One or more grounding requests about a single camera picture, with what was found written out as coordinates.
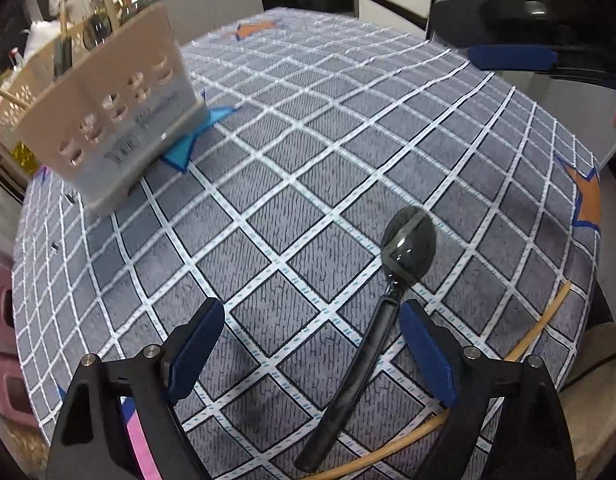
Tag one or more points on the grey checked tablecloth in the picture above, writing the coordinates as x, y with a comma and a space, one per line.
338, 160

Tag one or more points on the plain wooden chopstick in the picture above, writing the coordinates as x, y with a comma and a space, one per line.
513, 355
63, 17
7, 92

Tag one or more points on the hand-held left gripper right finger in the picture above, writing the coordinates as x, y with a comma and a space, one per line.
428, 350

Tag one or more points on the cream perforated basket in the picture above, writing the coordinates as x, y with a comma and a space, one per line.
32, 67

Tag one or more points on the person's beige jacket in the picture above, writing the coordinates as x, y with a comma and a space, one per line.
603, 410

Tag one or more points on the beige utensil holder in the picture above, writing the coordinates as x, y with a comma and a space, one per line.
112, 90

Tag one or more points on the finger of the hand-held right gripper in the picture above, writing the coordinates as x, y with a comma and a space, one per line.
488, 20
513, 58

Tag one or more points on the gold foil packet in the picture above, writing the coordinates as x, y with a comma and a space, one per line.
25, 156

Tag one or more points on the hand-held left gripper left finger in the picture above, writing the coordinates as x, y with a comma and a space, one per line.
197, 345

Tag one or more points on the clear plastic bag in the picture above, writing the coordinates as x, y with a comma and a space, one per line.
42, 35

